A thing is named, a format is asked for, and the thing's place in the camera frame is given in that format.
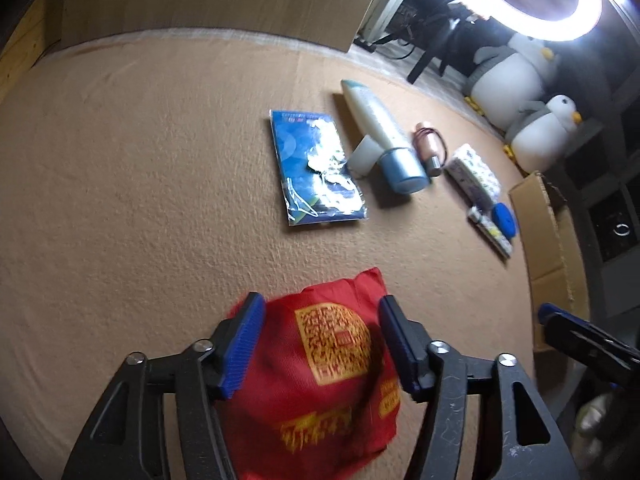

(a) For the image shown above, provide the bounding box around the pale beige object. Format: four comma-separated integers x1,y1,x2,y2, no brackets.
572,392,618,456

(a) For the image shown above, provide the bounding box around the black tripod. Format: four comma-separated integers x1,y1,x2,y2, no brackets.
407,15,466,86

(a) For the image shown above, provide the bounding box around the small white printed tube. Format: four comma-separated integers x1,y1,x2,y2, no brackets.
467,205,513,260

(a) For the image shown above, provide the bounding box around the blue plastic-wrapped packet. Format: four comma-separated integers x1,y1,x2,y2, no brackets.
264,109,370,228

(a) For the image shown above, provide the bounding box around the ring light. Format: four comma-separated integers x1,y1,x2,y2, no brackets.
445,0,603,43

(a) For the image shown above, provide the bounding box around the light wooden board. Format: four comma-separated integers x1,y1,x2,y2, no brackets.
60,0,401,53

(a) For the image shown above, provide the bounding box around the cardboard box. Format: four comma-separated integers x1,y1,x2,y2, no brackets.
507,170,591,356

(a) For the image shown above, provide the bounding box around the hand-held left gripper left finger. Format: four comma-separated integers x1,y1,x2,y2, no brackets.
60,291,266,480

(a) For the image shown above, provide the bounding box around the small white cup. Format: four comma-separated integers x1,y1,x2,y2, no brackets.
347,136,383,179

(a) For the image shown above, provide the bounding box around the small penguin plush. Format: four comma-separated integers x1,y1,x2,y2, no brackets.
502,94,586,173

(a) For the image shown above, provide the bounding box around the pink cylindrical device with cord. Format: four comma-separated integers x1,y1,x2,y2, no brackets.
412,120,447,178

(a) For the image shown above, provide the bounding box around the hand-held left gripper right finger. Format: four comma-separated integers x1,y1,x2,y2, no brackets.
378,296,583,480

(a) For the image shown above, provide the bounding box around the red pouch with gold print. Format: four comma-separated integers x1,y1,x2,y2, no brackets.
220,266,403,480

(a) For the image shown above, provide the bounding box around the white bottle with blue cap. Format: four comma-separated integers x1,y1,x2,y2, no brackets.
340,79,430,196

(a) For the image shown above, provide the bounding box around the white printed tissue pack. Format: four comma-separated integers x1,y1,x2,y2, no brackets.
444,144,502,207

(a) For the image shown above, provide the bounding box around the large penguin plush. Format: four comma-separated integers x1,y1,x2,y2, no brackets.
462,30,561,133

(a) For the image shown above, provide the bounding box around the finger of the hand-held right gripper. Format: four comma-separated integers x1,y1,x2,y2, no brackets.
539,302,640,388

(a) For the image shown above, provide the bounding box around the wooden plank headboard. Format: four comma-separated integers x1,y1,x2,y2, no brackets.
0,0,66,96

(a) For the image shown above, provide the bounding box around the dark shelf unit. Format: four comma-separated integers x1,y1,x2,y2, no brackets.
550,10,640,311

